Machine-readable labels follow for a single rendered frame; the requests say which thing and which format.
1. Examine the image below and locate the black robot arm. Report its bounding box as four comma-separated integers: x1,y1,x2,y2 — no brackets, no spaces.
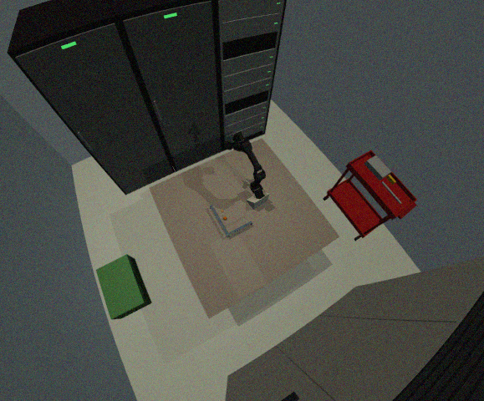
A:
232,132,266,199

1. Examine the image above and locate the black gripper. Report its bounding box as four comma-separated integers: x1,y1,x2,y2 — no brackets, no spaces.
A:
225,141,243,152

